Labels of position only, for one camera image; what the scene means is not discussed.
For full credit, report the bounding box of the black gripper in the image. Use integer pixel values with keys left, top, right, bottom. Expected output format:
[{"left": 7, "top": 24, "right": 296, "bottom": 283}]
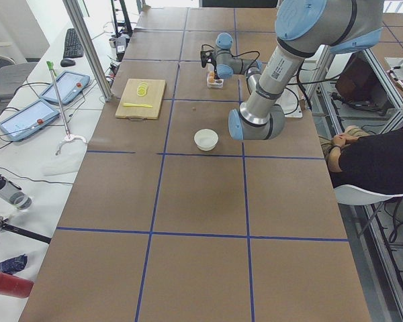
[{"left": 208, "top": 62, "right": 217, "bottom": 75}]

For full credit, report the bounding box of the clear plastic egg box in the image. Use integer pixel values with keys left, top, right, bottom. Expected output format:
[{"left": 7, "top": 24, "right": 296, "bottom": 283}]
[{"left": 206, "top": 72, "right": 224, "bottom": 89}]

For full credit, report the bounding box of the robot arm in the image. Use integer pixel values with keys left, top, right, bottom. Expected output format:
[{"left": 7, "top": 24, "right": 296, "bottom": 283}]
[{"left": 200, "top": 0, "right": 384, "bottom": 140}]

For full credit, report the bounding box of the front lemon slice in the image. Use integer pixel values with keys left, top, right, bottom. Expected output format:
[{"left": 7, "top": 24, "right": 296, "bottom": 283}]
[{"left": 136, "top": 90, "right": 147, "bottom": 97}]

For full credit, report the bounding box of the white bowl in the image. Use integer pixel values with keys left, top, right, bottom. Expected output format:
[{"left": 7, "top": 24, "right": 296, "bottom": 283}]
[{"left": 193, "top": 129, "right": 219, "bottom": 152}]

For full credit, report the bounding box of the wooden cutting board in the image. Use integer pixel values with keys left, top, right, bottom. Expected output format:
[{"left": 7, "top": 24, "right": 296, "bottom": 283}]
[{"left": 115, "top": 78, "right": 166, "bottom": 119}]

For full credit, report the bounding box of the yellow plastic knife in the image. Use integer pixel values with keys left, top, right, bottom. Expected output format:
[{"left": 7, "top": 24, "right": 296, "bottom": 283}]
[{"left": 122, "top": 103, "right": 153, "bottom": 108}]

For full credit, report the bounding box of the black keyboard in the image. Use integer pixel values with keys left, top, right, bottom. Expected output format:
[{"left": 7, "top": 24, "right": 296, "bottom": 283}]
[{"left": 63, "top": 28, "right": 84, "bottom": 58}]

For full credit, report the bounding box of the far blue teach pendant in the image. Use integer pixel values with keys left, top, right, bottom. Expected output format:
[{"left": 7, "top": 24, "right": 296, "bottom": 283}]
[{"left": 39, "top": 71, "right": 91, "bottom": 105}]

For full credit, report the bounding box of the blue teach pendant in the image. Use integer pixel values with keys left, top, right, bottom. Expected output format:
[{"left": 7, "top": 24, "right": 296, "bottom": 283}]
[
  {"left": 0, "top": 99, "right": 59, "bottom": 142},
  {"left": 39, "top": 71, "right": 91, "bottom": 105}
]

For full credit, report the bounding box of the black computer mouse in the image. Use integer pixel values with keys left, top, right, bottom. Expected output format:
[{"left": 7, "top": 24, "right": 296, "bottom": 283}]
[{"left": 60, "top": 58, "right": 76, "bottom": 67}]

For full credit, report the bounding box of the reach grabber stick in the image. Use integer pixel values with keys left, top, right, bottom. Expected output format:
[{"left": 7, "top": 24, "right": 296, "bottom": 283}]
[{"left": 46, "top": 61, "right": 87, "bottom": 156}]

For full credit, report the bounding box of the near blue teach pendant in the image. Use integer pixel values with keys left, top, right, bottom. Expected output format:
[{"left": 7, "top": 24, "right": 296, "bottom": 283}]
[{"left": 0, "top": 99, "right": 59, "bottom": 142}]

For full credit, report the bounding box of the white chair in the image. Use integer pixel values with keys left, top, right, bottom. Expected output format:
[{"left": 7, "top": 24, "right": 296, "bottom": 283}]
[{"left": 333, "top": 184, "right": 403, "bottom": 242}]

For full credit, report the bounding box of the seated person black shirt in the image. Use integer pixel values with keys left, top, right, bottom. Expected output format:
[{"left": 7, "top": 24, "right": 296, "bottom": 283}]
[{"left": 319, "top": 125, "right": 403, "bottom": 195}]

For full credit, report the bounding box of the clear water bottle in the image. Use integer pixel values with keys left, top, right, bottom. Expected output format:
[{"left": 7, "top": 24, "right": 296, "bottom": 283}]
[{"left": 0, "top": 174, "right": 32, "bottom": 210}]

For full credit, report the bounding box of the red bottle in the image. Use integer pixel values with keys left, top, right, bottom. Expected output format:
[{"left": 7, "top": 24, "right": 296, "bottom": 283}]
[{"left": 0, "top": 272, "right": 34, "bottom": 299}]

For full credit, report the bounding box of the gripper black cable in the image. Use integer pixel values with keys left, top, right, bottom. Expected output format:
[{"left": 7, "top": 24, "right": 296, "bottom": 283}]
[{"left": 201, "top": 44, "right": 320, "bottom": 111}]

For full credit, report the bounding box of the aluminium frame post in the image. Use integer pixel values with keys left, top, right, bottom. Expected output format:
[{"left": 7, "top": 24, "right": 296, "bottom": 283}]
[{"left": 62, "top": 0, "right": 112, "bottom": 102}]

